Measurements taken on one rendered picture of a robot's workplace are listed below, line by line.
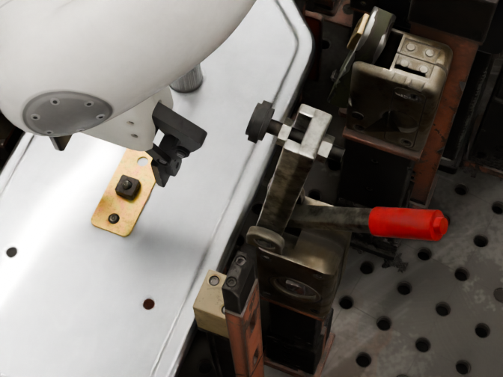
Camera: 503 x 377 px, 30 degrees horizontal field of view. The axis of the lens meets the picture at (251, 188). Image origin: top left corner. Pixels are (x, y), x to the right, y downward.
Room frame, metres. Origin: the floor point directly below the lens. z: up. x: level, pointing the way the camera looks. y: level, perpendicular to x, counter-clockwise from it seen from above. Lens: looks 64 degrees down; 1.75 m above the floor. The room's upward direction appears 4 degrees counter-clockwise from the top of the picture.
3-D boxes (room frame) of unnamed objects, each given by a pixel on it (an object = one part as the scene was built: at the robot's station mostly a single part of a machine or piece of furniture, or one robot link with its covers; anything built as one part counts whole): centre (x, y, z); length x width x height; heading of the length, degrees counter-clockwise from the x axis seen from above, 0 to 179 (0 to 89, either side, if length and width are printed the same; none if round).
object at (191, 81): (0.48, 0.06, 1.02); 0.03 x 0.03 x 0.07
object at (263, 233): (0.28, -0.01, 1.06); 0.03 x 0.01 x 0.03; 65
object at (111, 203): (0.36, 0.11, 1.01); 0.08 x 0.04 x 0.01; 155
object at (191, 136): (0.34, 0.07, 1.16); 0.08 x 0.01 x 0.06; 65
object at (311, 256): (0.29, -0.04, 0.88); 0.07 x 0.06 x 0.35; 65
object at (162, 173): (0.34, 0.06, 1.10); 0.03 x 0.03 x 0.07; 65
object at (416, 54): (0.44, -0.14, 0.88); 0.11 x 0.09 x 0.37; 65
